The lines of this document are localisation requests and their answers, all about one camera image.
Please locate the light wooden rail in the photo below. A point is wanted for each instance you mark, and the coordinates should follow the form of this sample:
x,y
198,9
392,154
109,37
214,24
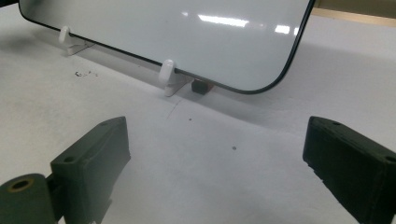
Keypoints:
x,y
355,17

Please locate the white plastic board stand foot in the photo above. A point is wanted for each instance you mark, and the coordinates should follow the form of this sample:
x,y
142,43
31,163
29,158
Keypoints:
x,y
64,34
167,72

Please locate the white dry-erase board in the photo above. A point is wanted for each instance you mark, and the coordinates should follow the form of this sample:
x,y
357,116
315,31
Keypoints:
x,y
174,40

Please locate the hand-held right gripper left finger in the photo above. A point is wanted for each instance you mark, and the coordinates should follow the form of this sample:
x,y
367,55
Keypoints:
x,y
90,165

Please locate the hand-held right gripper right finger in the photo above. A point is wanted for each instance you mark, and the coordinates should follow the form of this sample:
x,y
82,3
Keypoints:
x,y
351,168

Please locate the small black and red block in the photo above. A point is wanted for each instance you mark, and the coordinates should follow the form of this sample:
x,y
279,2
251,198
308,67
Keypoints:
x,y
200,87

